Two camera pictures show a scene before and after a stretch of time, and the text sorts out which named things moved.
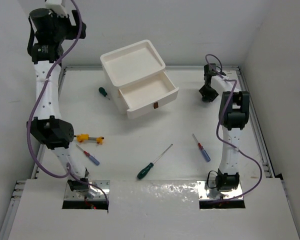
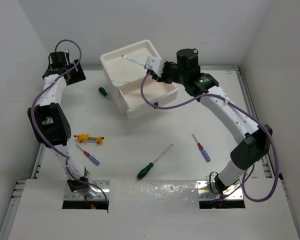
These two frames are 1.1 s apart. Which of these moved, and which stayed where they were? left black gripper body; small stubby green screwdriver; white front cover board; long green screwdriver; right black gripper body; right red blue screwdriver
Moved: left black gripper body; right black gripper body
Stayed: small stubby green screwdriver; white front cover board; right red blue screwdriver; long green screwdriver
